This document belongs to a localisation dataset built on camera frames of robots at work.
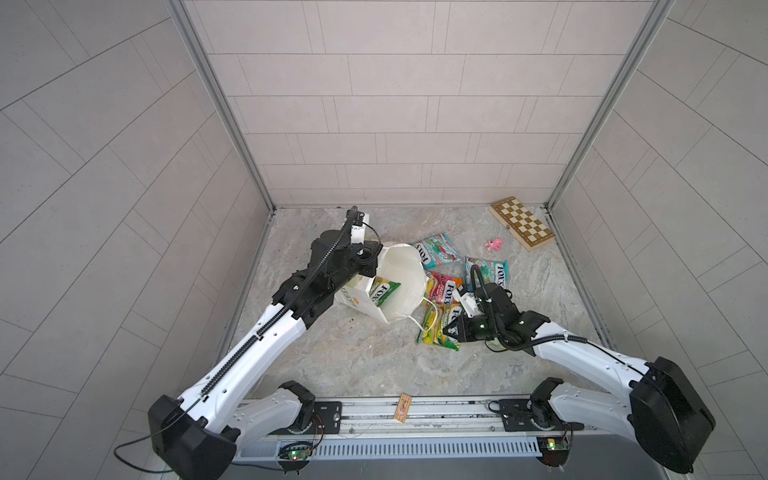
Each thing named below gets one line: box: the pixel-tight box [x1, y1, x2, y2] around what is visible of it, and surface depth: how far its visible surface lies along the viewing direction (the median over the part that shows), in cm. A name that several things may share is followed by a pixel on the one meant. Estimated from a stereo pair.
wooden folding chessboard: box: [488, 196, 555, 252], surface depth 111 cm
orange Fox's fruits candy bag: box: [425, 271, 464, 305], surface depth 93 cm
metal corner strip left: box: [163, 0, 276, 214], surface depth 86 cm
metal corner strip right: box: [544, 0, 676, 211], surface depth 86 cm
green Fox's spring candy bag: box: [369, 276, 401, 307], surface depth 89 cm
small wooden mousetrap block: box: [394, 392, 412, 424], surface depth 74 cm
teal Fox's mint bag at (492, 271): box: [464, 256, 509, 292], surface depth 96 cm
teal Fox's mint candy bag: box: [411, 233, 462, 270], surface depth 103 cm
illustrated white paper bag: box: [335, 244, 428, 323], surface depth 82 cm
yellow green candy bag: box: [416, 303, 463, 351], surface depth 81 cm
